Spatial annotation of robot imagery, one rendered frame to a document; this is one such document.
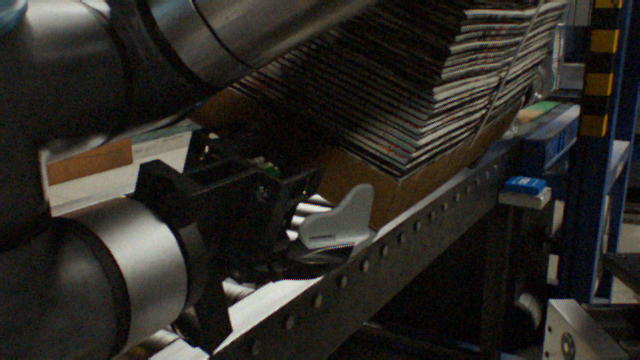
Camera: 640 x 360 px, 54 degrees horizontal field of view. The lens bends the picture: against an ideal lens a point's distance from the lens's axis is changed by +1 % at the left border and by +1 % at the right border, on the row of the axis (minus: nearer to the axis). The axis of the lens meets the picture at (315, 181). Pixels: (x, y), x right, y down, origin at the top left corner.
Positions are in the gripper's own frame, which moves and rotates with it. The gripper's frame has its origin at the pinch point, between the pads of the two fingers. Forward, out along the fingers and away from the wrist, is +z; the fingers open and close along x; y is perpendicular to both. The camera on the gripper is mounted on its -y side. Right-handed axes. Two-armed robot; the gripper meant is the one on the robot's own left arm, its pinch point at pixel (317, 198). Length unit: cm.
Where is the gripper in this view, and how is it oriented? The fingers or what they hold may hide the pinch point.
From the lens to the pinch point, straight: 51.5
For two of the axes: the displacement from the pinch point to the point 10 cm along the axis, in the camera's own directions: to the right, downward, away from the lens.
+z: 5.1, -2.3, 8.3
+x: -8.0, -4.7, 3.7
